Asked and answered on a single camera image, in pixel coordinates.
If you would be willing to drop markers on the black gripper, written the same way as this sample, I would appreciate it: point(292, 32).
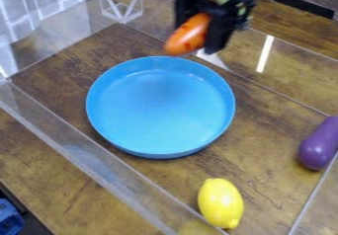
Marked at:
point(230, 15)

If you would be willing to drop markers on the orange toy carrot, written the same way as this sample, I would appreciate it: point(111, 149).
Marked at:
point(187, 37)

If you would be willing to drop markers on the blue round plate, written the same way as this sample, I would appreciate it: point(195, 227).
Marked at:
point(160, 107)

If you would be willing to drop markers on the purple toy eggplant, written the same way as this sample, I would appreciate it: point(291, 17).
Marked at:
point(318, 147)

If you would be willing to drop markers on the yellow toy lemon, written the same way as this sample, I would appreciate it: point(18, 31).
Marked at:
point(220, 203)

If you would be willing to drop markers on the blue object at corner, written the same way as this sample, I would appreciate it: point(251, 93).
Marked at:
point(10, 219)

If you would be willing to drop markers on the clear acrylic enclosure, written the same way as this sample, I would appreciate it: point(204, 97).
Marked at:
point(87, 189)

